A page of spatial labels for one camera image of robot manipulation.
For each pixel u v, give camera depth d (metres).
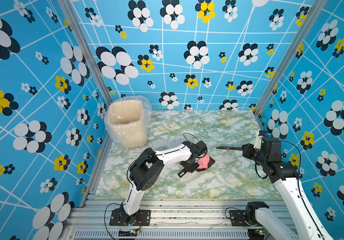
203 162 0.89
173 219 0.75
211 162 0.91
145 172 0.50
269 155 0.54
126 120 1.01
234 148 0.82
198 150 0.67
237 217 0.73
